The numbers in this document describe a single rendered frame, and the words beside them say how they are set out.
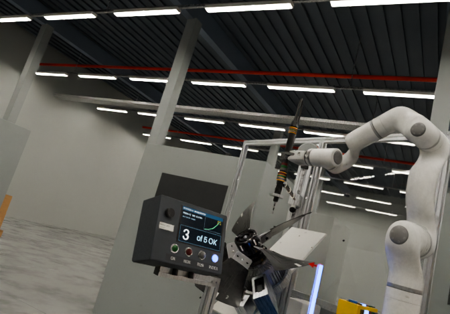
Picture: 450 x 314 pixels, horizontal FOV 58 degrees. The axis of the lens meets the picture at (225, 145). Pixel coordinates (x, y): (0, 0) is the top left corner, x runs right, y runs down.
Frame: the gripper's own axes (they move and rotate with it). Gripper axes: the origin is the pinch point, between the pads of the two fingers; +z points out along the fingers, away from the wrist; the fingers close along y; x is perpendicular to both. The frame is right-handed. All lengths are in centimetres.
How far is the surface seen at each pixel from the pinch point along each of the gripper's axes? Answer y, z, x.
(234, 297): -15, -5, -70
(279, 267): -10, -22, -52
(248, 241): -7.0, 4.7, -45.3
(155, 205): -83, -37, -44
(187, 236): -72, -42, -50
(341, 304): 21, -33, -61
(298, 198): 48, 31, -11
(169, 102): 205, 582, 187
